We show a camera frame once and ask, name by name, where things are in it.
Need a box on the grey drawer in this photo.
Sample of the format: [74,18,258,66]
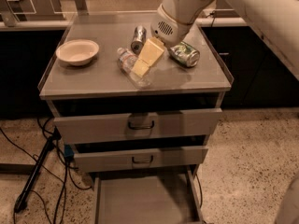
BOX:
[54,108,221,145]
[75,146,207,173]
[92,166,204,224]

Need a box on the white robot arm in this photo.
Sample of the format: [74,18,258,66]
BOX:
[157,0,299,224]

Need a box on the black floor cable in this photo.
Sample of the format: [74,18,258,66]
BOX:
[0,117,93,224]

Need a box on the grey drawer cabinet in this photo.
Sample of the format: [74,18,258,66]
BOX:
[39,12,233,224]

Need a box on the clear plastic water bottle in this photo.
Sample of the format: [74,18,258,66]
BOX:
[117,48,150,89]

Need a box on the bottom grey drawer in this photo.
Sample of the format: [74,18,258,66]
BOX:
[92,166,204,224]

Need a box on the black drawer handle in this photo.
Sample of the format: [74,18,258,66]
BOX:
[132,155,153,164]
[127,120,155,131]

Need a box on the silver slim can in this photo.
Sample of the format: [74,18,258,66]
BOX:
[131,25,147,54]

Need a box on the top grey drawer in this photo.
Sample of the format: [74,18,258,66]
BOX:
[54,108,221,145]

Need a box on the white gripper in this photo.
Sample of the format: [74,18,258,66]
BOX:
[133,6,192,77]

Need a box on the clear acrylic guard panel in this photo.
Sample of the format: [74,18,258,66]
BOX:
[0,0,237,28]

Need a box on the black middle drawer handle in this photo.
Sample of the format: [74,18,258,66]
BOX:
[132,155,153,164]

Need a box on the white paper bowl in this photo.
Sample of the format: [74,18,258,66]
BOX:
[55,39,99,66]

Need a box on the blue power box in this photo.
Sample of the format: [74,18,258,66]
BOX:
[64,145,74,160]

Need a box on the black top drawer handle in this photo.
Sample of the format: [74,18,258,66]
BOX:
[127,120,155,131]

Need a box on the green soda can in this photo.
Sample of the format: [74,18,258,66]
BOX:
[168,41,200,68]

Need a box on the middle grey drawer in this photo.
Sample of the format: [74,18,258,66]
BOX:
[75,146,207,173]

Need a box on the black stand leg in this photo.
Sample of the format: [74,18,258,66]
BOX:
[14,129,61,213]

